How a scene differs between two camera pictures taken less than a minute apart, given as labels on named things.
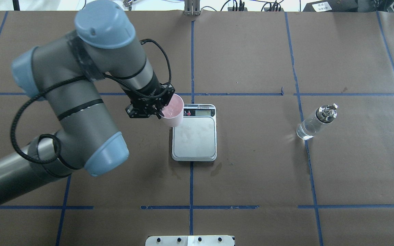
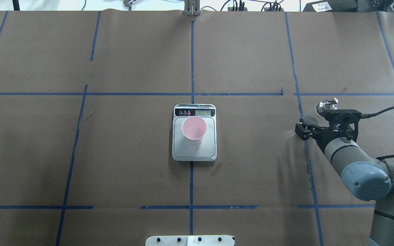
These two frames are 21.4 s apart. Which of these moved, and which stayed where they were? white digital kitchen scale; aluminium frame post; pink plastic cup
Moved: pink plastic cup
Stayed: white digital kitchen scale; aluminium frame post
